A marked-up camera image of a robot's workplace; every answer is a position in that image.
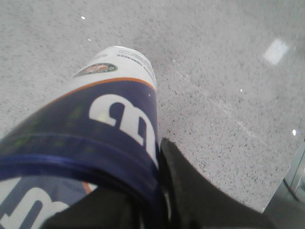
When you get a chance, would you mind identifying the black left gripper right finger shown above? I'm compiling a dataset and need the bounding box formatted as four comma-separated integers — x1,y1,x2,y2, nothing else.
158,138,276,229

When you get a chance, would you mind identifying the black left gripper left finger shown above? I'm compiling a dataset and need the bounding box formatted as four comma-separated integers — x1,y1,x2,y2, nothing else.
40,185,148,229

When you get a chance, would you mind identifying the white blue tennis ball can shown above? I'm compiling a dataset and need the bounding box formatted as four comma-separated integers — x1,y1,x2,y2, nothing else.
0,46,167,229

